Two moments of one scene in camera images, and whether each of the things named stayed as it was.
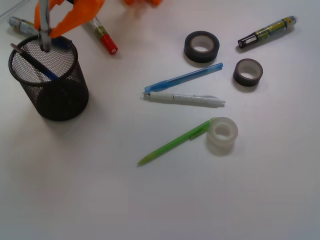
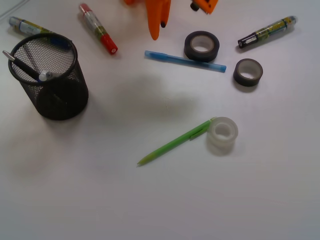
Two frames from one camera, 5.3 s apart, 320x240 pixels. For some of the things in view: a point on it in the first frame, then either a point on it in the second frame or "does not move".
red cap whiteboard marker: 102,34 does not move
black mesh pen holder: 53,79 does not move
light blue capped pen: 183,77 → 184,61
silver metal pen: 45,35 → 45,75
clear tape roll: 221,135 does not move
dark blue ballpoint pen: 37,63 → 23,66
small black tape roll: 247,72 does not move
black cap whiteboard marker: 268,31 does not move
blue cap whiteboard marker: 23,25 does not move
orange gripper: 84,11 → 160,9
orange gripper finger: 37,16 → 165,10
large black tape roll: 201,46 does not move
